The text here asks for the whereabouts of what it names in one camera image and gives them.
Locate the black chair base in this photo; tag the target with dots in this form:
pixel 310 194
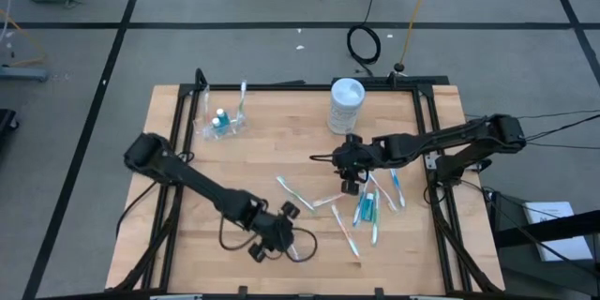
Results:
pixel 7 124

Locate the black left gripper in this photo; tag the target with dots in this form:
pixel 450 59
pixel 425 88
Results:
pixel 274 232

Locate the clear acrylic organizer box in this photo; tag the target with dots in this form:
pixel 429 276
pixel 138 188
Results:
pixel 234 130

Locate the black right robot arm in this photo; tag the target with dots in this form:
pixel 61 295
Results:
pixel 445 139

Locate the grey metal foot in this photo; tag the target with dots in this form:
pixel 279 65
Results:
pixel 23 74

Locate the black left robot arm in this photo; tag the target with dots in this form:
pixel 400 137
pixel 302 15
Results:
pixel 197 183

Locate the orange teal toothbrush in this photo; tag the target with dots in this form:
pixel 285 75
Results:
pixel 346 230

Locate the blue toothbrush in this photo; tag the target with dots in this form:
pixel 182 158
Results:
pixel 398 192
pixel 358 211

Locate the pale orange toothbrush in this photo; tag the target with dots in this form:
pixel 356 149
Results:
pixel 328 199

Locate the navy white toothbrush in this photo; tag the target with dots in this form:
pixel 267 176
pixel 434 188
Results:
pixel 294 253

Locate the white wipes canister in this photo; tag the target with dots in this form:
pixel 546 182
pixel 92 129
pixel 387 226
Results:
pixel 347 98

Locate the orange white toothbrush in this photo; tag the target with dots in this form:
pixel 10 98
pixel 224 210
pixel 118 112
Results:
pixel 386 195

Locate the green white toothbrush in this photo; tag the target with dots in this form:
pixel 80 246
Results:
pixel 295 193

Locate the white paper booklet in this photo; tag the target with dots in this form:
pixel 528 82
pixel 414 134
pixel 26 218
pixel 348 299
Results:
pixel 548 211

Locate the dark equipment stand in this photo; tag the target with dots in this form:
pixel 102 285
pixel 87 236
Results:
pixel 525 236

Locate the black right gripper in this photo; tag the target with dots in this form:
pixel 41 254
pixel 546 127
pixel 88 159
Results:
pixel 356 159

